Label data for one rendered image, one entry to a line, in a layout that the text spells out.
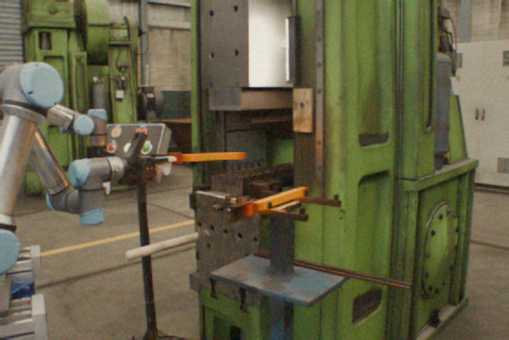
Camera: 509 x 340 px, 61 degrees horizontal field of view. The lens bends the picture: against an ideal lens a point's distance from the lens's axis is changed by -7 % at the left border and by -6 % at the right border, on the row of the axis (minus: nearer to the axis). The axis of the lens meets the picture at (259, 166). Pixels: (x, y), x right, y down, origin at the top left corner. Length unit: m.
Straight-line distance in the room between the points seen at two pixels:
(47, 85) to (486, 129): 6.25
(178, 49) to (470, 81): 6.89
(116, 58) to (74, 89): 0.86
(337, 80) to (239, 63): 0.41
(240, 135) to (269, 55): 0.49
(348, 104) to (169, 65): 9.50
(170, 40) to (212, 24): 9.16
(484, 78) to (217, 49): 5.34
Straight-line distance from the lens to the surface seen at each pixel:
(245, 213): 1.35
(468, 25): 7.77
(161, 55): 11.00
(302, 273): 1.58
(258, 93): 1.94
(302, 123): 1.82
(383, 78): 2.07
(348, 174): 1.77
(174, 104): 11.14
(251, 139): 2.29
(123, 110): 6.81
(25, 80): 1.19
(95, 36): 6.69
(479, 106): 6.93
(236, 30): 1.90
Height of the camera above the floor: 1.33
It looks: 9 degrees down
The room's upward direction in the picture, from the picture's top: 1 degrees counter-clockwise
